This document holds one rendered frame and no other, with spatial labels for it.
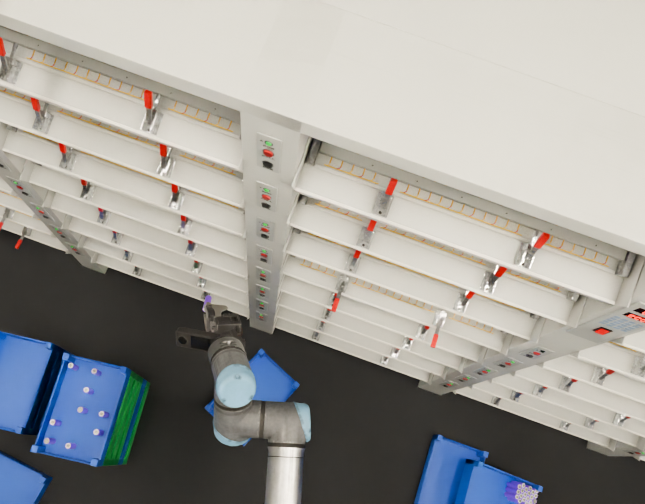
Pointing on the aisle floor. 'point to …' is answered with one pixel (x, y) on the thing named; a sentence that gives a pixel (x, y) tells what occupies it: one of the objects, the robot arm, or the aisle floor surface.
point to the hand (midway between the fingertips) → (205, 309)
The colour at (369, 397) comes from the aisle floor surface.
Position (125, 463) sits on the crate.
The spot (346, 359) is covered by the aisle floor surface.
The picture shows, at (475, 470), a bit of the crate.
